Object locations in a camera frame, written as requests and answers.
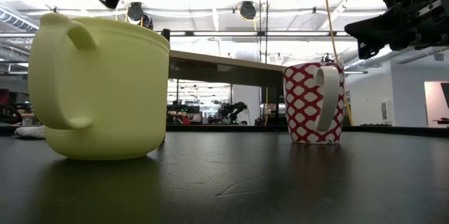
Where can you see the white cloth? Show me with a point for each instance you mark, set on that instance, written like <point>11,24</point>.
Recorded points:
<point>31,132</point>

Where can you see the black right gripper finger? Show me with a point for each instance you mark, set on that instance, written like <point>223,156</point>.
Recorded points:
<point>379,27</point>

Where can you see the white wall box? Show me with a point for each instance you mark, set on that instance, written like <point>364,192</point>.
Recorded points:
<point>389,111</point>

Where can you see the red white patterned mug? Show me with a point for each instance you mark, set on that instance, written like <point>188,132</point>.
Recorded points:
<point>301,104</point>

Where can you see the black background robot arm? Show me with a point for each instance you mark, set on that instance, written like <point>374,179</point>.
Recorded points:
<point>231,110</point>

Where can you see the black wall screen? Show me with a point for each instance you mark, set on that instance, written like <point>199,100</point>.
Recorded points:
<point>446,94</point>

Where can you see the grey ceiling air duct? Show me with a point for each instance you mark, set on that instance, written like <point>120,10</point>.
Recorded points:
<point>372,62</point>
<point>14,18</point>

